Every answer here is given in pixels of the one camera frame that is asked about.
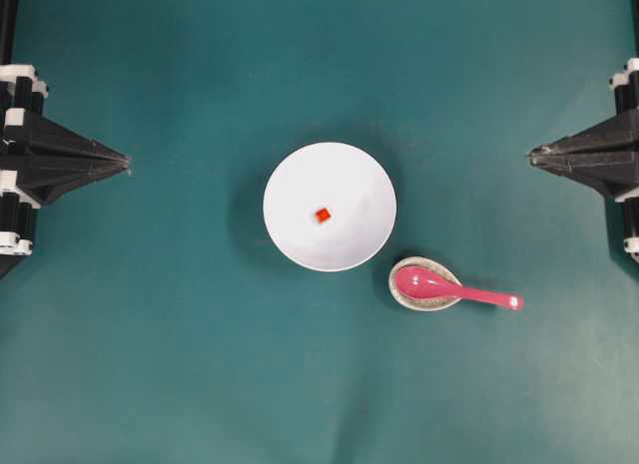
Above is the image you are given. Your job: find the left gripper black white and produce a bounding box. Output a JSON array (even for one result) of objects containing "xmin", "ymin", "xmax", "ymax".
[{"xmin": 1, "ymin": 64, "xmax": 130, "ymax": 254}]

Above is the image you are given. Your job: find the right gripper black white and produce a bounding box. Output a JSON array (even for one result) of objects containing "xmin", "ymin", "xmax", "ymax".
[{"xmin": 528, "ymin": 57, "xmax": 638, "ymax": 262}]

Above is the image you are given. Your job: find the pink plastic spoon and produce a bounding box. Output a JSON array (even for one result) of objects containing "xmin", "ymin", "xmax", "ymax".
[{"xmin": 394, "ymin": 265, "xmax": 524, "ymax": 310}]

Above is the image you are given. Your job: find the speckled ceramic spoon rest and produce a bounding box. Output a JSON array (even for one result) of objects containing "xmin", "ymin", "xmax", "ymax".
[{"xmin": 387, "ymin": 256, "xmax": 461, "ymax": 312}]

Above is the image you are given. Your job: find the white round bowl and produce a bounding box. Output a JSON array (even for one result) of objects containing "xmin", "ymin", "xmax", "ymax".
[{"xmin": 263, "ymin": 142, "xmax": 397, "ymax": 272}]

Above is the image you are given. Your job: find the small red block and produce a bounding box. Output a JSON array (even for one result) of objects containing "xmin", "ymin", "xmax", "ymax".
[{"xmin": 315, "ymin": 208, "xmax": 331, "ymax": 224}]

